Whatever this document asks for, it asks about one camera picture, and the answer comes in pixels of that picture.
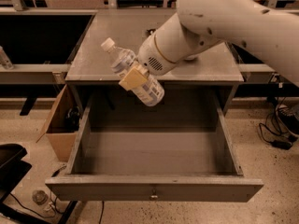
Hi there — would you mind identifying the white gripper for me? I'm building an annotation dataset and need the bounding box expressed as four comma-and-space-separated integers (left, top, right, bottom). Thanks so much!
119, 35, 176, 91

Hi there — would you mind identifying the clear plastic water bottle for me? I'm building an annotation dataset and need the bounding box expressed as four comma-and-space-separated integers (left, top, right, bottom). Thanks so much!
101, 37, 164, 106

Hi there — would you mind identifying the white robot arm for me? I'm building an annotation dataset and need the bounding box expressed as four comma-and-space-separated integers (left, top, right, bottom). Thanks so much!
137, 0, 299, 86

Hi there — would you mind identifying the open grey top drawer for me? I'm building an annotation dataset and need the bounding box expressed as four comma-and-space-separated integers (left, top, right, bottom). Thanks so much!
46, 89, 263, 203

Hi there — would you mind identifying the brass drawer knob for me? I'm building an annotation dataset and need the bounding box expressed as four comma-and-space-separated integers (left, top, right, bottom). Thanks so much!
149, 189, 159, 201

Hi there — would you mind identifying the white ceramic bowl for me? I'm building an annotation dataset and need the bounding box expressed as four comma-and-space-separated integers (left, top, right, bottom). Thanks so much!
184, 55, 198, 62

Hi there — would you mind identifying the grey wooden cabinet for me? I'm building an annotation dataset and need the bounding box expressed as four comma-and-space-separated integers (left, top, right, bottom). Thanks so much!
66, 8, 243, 109

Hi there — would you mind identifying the brown cardboard box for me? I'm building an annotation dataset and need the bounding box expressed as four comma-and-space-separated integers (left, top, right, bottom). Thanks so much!
36, 85, 77, 161

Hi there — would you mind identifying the black chair base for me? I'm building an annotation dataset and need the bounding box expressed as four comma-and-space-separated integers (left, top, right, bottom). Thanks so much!
0, 144, 32, 203

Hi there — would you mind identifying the clear round floor object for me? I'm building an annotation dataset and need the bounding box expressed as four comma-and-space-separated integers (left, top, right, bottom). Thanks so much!
32, 189, 49, 205

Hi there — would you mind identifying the black power adapter cable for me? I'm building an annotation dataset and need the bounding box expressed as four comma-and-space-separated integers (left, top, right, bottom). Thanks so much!
258, 75, 299, 151

